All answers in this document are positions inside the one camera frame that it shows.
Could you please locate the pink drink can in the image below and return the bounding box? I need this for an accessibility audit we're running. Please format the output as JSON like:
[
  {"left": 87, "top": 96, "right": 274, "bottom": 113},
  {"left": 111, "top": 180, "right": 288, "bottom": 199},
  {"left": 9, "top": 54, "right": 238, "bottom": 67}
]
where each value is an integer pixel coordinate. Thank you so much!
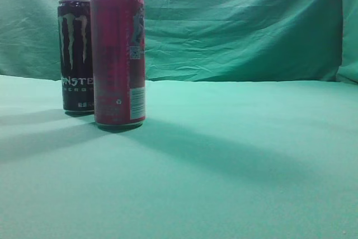
[{"left": 90, "top": 0, "right": 145, "bottom": 128}]

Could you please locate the green table cloth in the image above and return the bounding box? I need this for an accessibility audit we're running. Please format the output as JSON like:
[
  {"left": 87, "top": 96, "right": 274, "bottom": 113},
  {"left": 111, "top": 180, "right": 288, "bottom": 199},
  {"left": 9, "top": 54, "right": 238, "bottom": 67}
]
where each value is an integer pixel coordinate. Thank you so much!
[{"left": 1, "top": 76, "right": 357, "bottom": 238}]

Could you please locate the green backdrop cloth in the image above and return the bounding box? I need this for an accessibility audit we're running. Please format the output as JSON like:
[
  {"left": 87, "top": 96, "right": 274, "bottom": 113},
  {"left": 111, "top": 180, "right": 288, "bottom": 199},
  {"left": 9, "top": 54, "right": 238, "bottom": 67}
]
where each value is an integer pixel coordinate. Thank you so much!
[{"left": 1, "top": 0, "right": 343, "bottom": 82}]

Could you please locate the black Monster energy can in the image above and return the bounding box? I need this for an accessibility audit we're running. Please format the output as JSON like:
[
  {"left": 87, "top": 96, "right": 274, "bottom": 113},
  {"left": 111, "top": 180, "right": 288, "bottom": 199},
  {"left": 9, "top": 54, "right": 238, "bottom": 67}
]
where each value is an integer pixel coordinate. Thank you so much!
[{"left": 58, "top": 0, "right": 94, "bottom": 114}]

